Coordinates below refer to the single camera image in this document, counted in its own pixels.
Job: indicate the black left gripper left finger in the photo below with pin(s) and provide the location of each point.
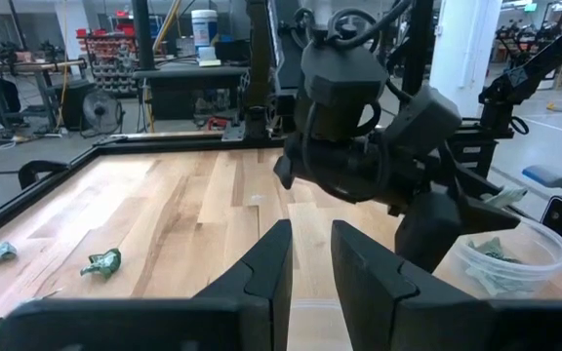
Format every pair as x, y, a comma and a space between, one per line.
242, 312

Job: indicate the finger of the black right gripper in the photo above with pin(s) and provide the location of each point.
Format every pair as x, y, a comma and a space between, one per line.
486, 217
427, 234

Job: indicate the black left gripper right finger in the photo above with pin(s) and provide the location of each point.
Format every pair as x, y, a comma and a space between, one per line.
408, 312

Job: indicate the dark green packet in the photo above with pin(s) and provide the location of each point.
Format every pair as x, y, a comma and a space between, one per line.
103, 263

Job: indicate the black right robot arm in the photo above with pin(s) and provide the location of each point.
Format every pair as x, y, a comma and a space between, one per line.
344, 78

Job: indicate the black box white labels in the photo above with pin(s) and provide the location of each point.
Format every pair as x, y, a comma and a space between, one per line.
469, 156

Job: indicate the round clear plastic container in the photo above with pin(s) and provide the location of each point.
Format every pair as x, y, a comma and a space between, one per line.
554, 253

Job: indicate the blue padded bench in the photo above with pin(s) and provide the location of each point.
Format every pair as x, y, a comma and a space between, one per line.
559, 178

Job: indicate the red clamp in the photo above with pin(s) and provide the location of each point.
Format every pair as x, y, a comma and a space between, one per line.
218, 123

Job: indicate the small white box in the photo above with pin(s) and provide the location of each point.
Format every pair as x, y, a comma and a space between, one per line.
209, 56

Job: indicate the dark workbench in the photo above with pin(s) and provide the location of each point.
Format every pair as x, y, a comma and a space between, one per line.
183, 73

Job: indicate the white tub blue label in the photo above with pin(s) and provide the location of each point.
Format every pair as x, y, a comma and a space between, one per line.
204, 27

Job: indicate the yellow pole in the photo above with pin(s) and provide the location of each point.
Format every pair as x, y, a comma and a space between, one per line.
168, 24

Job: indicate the black floor fan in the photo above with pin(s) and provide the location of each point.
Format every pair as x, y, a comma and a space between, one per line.
102, 112

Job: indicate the red grey parts bin rack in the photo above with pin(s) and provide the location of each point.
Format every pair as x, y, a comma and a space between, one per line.
110, 58

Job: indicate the black computer tower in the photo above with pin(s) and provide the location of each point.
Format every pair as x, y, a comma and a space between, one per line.
71, 105

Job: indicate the wooden workbench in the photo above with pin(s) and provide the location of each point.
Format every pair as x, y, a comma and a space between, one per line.
32, 66

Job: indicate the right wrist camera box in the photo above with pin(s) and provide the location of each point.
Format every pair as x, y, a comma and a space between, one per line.
422, 119

